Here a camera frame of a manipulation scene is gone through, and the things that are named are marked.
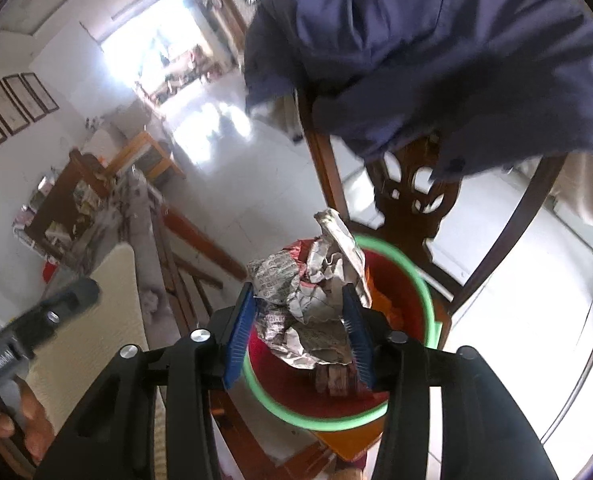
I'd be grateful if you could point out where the white step ladder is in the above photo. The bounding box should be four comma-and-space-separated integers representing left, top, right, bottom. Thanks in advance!
11, 165, 62, 261

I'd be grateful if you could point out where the blue jacket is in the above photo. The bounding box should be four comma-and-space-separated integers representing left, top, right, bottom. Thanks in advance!
244, 0, 593, 181

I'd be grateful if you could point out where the wooden dining chair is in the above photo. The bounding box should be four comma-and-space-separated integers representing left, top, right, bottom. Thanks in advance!
24, 147, 122, 261

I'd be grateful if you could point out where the newspaper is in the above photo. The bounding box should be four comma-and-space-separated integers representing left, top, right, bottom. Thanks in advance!
246, 208, 374, 371

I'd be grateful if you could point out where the person's left hand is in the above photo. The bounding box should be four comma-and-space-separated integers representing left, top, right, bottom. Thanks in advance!
0, 377, 57, 466

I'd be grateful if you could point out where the beige cloth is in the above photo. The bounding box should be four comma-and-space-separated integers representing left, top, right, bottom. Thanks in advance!
549, 152, 593, 231

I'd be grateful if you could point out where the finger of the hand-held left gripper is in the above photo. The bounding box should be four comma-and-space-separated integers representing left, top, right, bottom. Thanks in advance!
19, 277, 100, 356

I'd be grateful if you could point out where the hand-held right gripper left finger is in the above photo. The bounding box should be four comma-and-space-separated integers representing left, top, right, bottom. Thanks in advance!
34, 280, 257, 480

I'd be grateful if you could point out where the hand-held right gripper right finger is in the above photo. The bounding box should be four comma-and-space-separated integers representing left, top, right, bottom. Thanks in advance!
341, 282, 559, 480

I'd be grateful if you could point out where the wooden table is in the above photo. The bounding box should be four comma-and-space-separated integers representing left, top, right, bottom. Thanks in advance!
149, 200, 250, 341

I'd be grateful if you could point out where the carved wooden chair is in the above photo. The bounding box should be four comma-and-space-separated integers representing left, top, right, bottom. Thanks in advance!
206, 87, 569, 466

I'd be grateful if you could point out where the red bin with green rim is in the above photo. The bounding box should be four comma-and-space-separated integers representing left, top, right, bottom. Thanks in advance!
241, 235, 444, 431

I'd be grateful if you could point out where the grey patterned table cover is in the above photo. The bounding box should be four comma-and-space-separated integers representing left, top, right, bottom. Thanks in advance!
66, 175, 177, 341

